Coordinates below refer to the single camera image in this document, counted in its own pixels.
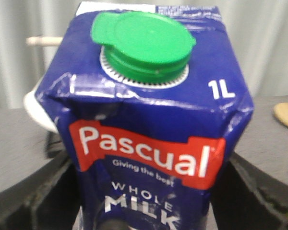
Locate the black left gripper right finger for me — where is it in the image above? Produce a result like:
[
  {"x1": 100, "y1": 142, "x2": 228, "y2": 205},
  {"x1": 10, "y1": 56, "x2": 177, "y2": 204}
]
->
[{"x1": 211, "y1": 153, "x2": 288, "y2": 230}]

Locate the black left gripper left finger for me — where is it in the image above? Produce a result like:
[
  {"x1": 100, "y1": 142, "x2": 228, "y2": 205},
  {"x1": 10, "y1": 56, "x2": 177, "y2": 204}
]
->
[{"x1": 0, "y1": 150, "x2": 80, "y2": 230}]

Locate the blue white milk carton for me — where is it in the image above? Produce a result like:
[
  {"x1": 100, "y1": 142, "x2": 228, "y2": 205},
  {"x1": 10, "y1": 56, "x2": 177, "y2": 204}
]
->
[{"x1": 35, "y1": 2, "x2": 254, "y2": 230}]

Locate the wooden paper towel holder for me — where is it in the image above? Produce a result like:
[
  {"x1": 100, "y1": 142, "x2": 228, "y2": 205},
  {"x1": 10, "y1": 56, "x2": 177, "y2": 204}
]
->
[{"x1": 273, "y1": 102, "x2": 288, "y2": 127}]

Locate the white enamel mug black handle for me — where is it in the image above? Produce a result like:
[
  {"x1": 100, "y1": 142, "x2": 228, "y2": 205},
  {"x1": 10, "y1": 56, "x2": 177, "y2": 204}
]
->
[{"x1": 23, "y1": 77, "x2": 59, "y2": 134}]

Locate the black wire mug rack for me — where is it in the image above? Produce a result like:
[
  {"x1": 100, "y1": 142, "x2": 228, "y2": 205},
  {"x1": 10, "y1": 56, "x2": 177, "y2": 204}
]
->
[{"x1": 26, "y1": 36, "x2": 63, "y2": 46}]

